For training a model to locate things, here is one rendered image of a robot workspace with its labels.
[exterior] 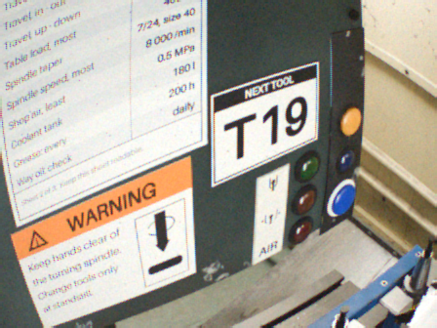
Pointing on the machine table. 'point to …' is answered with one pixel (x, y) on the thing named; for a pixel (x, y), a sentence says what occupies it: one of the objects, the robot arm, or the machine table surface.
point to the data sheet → (97, 94)
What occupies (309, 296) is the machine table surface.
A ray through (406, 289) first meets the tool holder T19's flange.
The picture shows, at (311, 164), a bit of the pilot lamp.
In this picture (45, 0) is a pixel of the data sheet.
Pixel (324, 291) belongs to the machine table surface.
